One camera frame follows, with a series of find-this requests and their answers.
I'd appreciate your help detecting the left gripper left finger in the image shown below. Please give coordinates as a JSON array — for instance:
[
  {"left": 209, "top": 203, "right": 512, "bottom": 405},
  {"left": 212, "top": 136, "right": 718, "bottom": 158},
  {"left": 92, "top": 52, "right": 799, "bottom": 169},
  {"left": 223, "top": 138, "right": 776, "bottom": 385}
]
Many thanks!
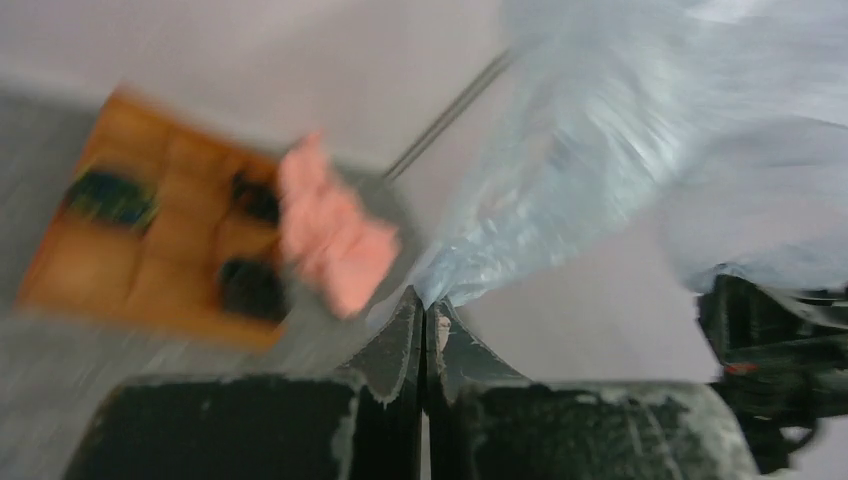
[{"left": 64, "top": 289, "right": 424, "bottom": 479}]

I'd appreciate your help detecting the orange compartment tray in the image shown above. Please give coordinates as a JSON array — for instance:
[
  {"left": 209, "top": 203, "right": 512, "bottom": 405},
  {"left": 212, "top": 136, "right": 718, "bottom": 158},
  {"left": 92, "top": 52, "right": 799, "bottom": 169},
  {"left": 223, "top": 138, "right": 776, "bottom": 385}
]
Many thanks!
[{"left": 17, "top": 87, "right": 285, "bottom": 351}]

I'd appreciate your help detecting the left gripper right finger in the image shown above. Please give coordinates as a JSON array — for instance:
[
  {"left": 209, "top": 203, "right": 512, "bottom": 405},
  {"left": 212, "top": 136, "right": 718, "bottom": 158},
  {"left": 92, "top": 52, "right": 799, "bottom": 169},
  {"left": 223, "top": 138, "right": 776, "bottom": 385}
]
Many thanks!
[{"left": 425, "top": 301, "right": 759, "bottom": 480}]

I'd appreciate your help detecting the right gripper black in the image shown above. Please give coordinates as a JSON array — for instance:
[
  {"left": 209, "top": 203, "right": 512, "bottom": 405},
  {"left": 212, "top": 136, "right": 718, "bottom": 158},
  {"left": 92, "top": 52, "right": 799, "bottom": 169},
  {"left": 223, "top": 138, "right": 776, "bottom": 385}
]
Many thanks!
[{"left": 697, "top": 274, "right": 847, "bottom": 474}]

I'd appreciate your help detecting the light blue plastic trash bag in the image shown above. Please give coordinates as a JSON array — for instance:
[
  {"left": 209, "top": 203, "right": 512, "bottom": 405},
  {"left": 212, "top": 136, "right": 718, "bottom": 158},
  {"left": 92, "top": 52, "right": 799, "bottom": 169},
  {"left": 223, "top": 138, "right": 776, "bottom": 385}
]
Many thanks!
[{"left": 414, "top": 1, "right": 847, "bottom": 305}]

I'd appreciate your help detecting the right corner aluminium post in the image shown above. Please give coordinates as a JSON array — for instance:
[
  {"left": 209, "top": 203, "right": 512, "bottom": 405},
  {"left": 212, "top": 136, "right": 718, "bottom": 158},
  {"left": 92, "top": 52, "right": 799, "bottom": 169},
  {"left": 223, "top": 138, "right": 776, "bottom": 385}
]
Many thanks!
[{"left": 382, "top": 49, "right": 514, "bottom": 181}]

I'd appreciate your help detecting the pink cloth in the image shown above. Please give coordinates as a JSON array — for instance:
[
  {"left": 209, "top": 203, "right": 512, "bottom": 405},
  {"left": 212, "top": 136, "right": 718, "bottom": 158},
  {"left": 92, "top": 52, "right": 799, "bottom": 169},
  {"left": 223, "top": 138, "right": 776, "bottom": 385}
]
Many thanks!
[{"left": 277, "top": 132, "right": 400, "bottom": 319}]

